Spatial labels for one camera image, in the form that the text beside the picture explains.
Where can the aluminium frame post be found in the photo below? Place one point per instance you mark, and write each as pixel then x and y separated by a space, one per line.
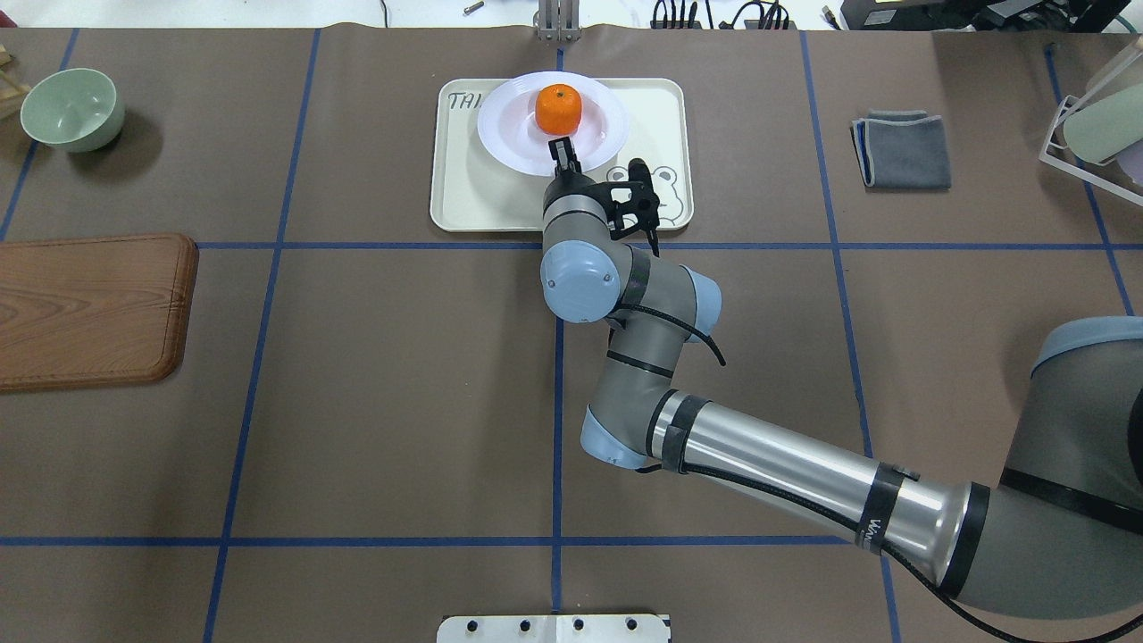
pixel 558 21

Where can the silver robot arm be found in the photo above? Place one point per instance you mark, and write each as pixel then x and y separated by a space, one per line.
pixel 875 328

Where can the green bowl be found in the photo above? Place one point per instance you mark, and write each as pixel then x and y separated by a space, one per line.
pixel 75 110

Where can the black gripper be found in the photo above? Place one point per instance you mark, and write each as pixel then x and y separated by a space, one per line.
pixel 569 185

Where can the light wooden rack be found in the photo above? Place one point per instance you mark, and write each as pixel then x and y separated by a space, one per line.
pixel 13 90

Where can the purple cup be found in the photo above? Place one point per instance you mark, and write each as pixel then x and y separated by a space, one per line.
pixel 1130 161

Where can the black monitor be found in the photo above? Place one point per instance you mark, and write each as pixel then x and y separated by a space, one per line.
pixel 1015 16

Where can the orange fruit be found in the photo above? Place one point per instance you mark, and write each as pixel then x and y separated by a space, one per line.
pixel 558 110

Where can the white ribbed plate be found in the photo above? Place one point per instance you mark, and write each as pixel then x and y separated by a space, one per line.
pixel 519 118

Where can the white cup rack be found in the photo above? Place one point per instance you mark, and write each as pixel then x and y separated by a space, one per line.
pixel 1122 71

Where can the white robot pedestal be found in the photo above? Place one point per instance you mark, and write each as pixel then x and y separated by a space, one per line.
pixel 556 628

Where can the brown wooden cutting board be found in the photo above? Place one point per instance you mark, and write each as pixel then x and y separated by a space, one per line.
pixel 94 312

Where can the folded grey cloth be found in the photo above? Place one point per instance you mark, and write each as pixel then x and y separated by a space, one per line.
pixel 902 150

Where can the green cup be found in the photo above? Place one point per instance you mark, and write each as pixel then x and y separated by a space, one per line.
pixel 1097 132

